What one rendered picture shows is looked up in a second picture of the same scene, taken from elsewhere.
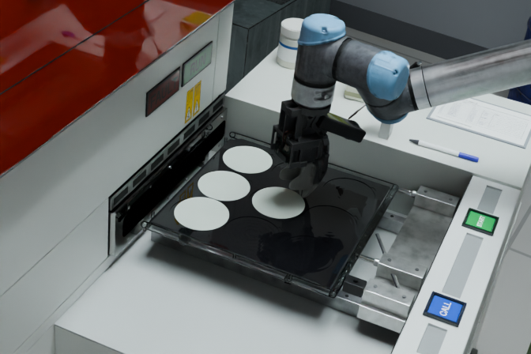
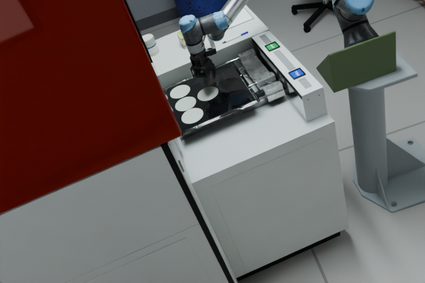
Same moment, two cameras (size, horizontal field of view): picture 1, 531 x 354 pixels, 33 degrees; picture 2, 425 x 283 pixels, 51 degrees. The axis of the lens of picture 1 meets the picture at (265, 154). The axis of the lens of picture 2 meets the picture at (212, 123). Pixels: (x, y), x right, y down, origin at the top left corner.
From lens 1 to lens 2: 0.72 m
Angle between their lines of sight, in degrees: 21
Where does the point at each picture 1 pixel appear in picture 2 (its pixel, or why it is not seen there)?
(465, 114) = not seen: hidden behind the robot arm
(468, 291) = (295, 65)
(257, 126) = (169, 80)
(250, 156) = (179, 90)
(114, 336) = (212, 169)
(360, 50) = (207, 18)
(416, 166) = (232, 48)
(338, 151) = not seen: hidden behind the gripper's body
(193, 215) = (190, 118)
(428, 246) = (261, 67)
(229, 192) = (190, 103)
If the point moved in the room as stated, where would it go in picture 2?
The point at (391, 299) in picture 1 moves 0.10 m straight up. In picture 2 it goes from (276, 86) to (271, 68)
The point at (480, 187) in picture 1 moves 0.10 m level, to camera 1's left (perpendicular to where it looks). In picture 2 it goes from (258, 38) to (243, 49)
